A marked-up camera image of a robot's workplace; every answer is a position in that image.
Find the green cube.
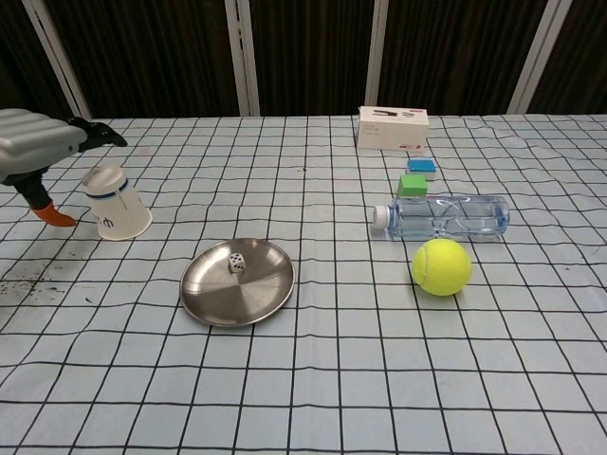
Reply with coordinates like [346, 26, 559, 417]
[396, 173, 430, 197]

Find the round steel plate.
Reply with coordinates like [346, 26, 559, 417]
[179, 239, 296, 328]

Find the blue white eraser block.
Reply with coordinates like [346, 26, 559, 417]
[407, 158, 437, 181]

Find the light blue checked tablecloth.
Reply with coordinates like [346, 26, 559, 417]
[0, 113, 607, 455]

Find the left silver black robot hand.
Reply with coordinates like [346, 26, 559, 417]
[0, 108, 128, 228]

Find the white paper cup blue print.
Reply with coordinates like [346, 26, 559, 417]
[81, 165, 154, 242]

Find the clear plastic water bottle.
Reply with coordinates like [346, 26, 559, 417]
[370, 194, 511, 242]

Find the yellow tennis ball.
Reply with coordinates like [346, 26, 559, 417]
[411, 238, 473, 298]

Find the white metal frame post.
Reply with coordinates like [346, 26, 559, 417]
[364, 0, 391, 109]
[224, 0, 261, 117]
[506, 0, 575, 115]
[22, 0, 92, 119]

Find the white stapler box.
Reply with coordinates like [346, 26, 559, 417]
[357, 105, 431, 154]

